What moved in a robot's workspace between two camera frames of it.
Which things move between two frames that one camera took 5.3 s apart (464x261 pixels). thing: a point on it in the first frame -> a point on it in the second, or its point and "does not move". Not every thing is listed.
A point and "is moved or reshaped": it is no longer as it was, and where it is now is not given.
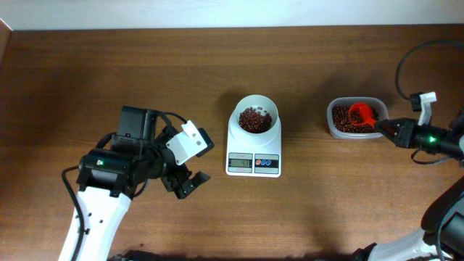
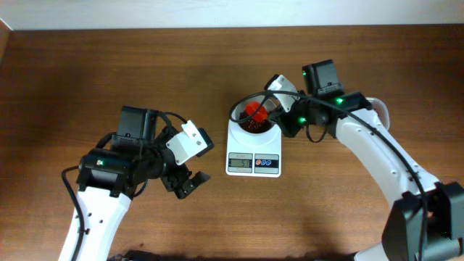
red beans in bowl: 255,120 does not move
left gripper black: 173,183 does not move
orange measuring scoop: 366,112 is moved or reshaped
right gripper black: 405,133 -> 283,118
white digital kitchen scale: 253,156 does not move
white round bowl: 256,114 does not move
